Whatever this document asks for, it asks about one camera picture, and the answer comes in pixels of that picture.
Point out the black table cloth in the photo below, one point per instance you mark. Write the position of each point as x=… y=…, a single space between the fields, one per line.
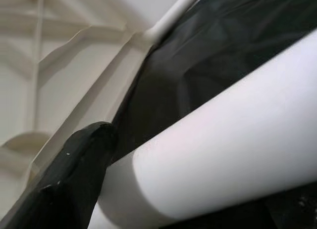
x=210 y=53

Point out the white plastic table top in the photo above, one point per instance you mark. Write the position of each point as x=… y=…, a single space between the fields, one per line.
x=62 y=78

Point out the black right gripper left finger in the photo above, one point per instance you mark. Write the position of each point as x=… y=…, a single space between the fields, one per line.
x=64 y=189

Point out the white plastic table leg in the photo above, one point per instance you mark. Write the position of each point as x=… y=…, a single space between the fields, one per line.
x=171 y=16
x=223 y=140

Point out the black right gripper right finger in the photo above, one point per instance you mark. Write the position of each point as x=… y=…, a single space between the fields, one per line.
x=297 y=209

